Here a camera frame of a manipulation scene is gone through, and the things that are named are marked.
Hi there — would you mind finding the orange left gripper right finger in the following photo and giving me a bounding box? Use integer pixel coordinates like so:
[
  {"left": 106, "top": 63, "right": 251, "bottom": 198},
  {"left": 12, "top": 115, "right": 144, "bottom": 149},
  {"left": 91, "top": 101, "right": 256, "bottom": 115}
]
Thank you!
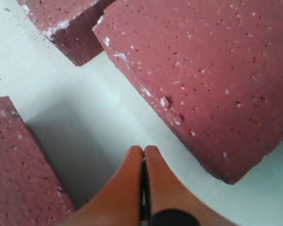
[{"left": 144, "top": 146, "right": 235, "bottom": 226}]

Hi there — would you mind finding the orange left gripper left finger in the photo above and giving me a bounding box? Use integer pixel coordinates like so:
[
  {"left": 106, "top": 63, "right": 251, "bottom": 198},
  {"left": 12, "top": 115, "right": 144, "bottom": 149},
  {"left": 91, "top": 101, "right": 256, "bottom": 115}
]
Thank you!
[{"left": 61, "top": 146, "right": 143, "bottom": 226}]

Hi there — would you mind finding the red brick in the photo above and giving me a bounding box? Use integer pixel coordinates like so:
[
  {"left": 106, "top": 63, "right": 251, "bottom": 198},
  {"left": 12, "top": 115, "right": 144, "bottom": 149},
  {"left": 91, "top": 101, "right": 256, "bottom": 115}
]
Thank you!
[
  {"left": 0, "top": 97, "right": 74, "bottom": 226},
  {"left": 18, "top": 0, "right": 113, "bottom": 66}
]

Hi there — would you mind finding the red brick diagonal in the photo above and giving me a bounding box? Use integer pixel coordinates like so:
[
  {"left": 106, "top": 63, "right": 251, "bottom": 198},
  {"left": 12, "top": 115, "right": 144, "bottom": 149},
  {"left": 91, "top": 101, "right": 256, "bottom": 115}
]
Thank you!
[{"left": 93, "top": 0, "right": 283, "bottom": 184}]

